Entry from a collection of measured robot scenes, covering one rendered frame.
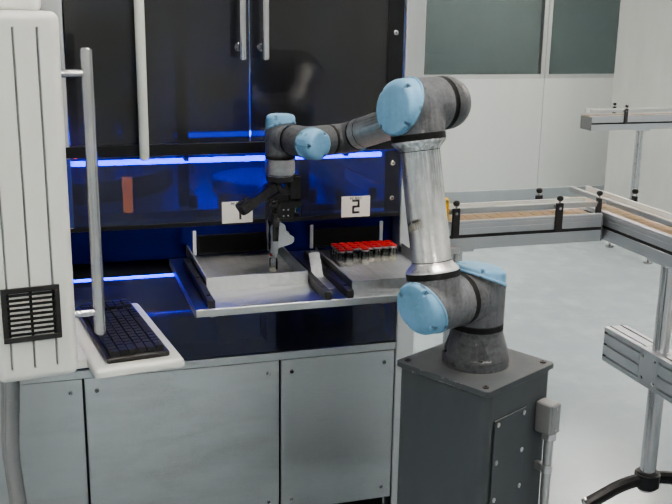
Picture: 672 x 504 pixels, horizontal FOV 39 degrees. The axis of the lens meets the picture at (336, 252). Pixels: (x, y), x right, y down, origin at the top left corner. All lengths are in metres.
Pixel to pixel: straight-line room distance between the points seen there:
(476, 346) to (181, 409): 0.99
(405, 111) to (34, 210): 0.77
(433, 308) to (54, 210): 0.79
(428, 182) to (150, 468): 1.28
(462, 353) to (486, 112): 5.91
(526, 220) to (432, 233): 1.09
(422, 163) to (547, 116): 6.26
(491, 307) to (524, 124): 6.07
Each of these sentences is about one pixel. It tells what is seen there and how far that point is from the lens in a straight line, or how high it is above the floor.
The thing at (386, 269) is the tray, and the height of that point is 0.88.
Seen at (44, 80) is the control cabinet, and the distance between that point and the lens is 1.96.
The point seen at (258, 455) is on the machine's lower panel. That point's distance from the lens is 2.85.
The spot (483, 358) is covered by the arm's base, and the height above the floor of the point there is 0.82.
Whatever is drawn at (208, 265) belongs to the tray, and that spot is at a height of 0.88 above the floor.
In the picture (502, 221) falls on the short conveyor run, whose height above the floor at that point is 0.93.
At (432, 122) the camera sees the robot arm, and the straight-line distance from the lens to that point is 1.96.
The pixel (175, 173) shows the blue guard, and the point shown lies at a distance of 2.55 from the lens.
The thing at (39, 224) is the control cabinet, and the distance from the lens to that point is 1.99.
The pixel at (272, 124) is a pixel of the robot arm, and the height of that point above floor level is 1.28.
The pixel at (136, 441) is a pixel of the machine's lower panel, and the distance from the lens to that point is 2.77.
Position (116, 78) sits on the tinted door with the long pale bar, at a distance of 2.51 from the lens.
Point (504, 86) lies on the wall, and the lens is 7.99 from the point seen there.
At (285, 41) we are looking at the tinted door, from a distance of 2.58.
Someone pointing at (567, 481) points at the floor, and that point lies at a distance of 3.44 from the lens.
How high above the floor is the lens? 1.56
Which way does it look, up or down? 14 degrees down
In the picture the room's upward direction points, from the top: 1 degrees clockwise
